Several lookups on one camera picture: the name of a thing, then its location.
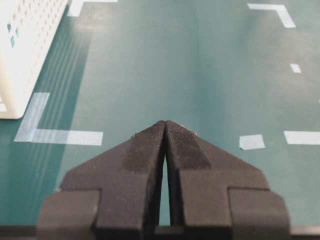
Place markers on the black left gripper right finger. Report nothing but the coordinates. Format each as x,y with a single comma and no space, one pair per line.
215,195

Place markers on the top-left tape corner marker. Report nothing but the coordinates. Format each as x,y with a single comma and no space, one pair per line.
30,133

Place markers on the white plastic lattice basket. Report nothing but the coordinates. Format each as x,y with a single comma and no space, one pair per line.
27,29

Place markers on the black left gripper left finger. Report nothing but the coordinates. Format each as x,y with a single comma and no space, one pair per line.
113,196

